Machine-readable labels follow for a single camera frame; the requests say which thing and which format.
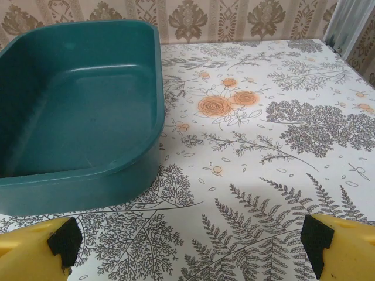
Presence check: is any teal plastic bin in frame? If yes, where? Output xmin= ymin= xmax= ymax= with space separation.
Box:
xmin=0 ymin=19 xmax=166 ymax=217

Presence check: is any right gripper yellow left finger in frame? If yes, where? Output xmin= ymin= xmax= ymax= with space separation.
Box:
xmin=0 ymin=217 xmax=84 ymax=281

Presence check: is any aluminium frame post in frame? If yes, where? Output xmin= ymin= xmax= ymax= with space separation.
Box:
xmin=323 ymin=0 xmax=375 ymax=73

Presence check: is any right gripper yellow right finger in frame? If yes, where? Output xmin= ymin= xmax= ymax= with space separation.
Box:
xmin=301 ymin=213 xmax=375 ymax=281

